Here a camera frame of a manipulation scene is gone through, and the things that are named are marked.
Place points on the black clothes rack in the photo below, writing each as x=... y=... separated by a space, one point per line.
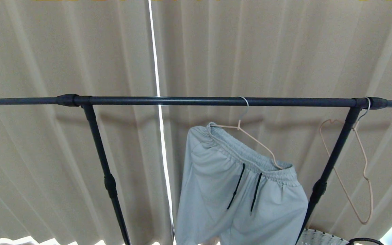
x=182 y=100

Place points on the beige curtain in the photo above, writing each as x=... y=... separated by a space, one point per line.
x=80 y=51

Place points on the pink clothes hanger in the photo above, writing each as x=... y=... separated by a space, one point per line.
x=238 y=127
x=368 y=102

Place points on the pale grey shorts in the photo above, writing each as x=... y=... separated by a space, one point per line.
x=216 y=190

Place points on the white laundry basket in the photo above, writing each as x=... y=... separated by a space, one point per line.
x=315 y=238

